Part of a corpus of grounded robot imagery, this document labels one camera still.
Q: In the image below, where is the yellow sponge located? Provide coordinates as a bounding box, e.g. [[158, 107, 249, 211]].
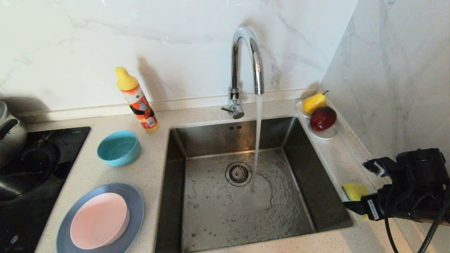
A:
[[342, 183, 369, 220]]

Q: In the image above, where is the chrome gooseneck faucet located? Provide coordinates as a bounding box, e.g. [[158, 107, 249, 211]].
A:
[[220, 27, 265, 119]]

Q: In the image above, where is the orange yellow-capped detergent bottle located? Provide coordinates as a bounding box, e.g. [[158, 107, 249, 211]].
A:
[[115, 66, 159, 132]]

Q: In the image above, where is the teal bowl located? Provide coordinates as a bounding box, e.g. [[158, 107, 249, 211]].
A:
[[97, 131, 142, 167]]

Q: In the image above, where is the stainless steel sink basin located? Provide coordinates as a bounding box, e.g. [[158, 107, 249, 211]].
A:
[[155, 116, 354, 253]]

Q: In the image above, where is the small white dish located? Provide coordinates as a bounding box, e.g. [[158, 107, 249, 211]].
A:
[[295, 100, 312, 118], [309, 121, 338, 140]]

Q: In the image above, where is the dark red apple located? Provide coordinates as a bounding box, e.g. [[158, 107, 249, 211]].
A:
[[310, 106, 337, 131]]

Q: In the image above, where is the yellow pear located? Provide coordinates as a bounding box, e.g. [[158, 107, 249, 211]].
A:
[[303, 90, 329, 115]]

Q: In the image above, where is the round metal drain strainer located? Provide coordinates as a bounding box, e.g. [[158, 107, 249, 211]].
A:
[[225, 162, 252, 187]]

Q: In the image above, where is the blue-grey plate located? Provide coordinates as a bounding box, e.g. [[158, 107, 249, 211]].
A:
[[56, 183, 145, 253]]

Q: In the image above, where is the pink bowl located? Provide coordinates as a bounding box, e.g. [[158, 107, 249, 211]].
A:
[[70, 192, 130, 250]]

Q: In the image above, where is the black induction cooktop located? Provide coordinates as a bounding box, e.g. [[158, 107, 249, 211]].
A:
[[0, 126, 91, 253]]

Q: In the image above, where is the black pan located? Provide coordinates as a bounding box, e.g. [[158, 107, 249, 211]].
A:
[[0, 142, 60, 202]]

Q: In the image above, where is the silver pot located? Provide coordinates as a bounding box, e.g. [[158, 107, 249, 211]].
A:
[[0, 101, 27, 169]]

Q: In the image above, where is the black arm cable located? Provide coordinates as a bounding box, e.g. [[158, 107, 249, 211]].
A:
[[383, 183, 450, 253]]

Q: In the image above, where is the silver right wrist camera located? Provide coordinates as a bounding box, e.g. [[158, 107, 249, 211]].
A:
[[363, 157, 398, 178]]

